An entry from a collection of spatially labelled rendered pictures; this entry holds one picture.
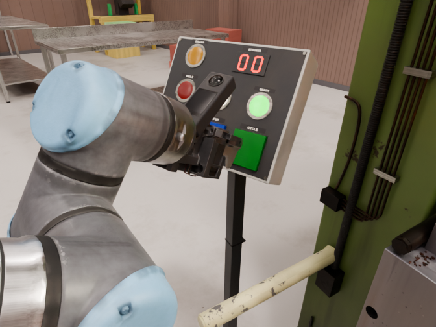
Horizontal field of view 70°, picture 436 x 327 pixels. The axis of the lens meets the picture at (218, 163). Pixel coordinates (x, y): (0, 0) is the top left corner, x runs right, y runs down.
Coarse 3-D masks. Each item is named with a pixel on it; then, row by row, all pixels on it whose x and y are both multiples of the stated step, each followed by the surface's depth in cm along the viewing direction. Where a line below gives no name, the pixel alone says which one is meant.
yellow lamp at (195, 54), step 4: (192, 48) 74; (196, 48) 74; (200, 48) 73; (192, 52) 74; (196, 52) 74; (200, 52) 73; (188, 56) 75; (192, 56) 74; (196, 56) 74; (200, 56) 73; (188, 60) 75; (192, 60) 74; (196, 60) 73; (192, 64) 74
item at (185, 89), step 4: (180, 84) 75; (184, 84) 74; (188, 84) 74; (180, 88) 75; (184, 88) 74; (188, 88) 74; (192, 88) 73; (180, 92) 75; (184, 92) 74; (188, 92) 74; (180, 96) 75; (184, 96) 74; (188, 96) 74
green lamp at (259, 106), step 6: (258, 96) 65; (264, 96) 64; (252, 102) 65; (258, 102) 65; (264, 102) 64; (252, 108) 65; (258, 108) 64; (264, 108) 64; (252, 114) 65; (258, 114) 64
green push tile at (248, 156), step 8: (240, 136) 66; (248, 136) 65; (256, 136) 64; (264, 136) 63; (248, 144) 64; (256, 144) 64; (264, 144) 63; (240, 152) 65; (248, 152) 64; (256, 152) 63; (240, 160) 65; (248, 160) 64; (256, 160) 63; (248, 168) 64; (256, 168) 63
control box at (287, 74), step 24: (216, 48) 71; (240, 48) 68; (264, 48) 66; (288, 48) 63; (192, 72) 74; (216, 72) 71; (240, 72) 68; (264, 72) 65; (288, 72) 62; (312, 72) 65; (168, 96) 77; (240, 96) 67; (288, 96) 62; (216, 120) 70; (240, 120) 67; (264, 120) 64; (288, 120) 62; (288, 144) 66; (240, 168) 66; (264, 168) 63
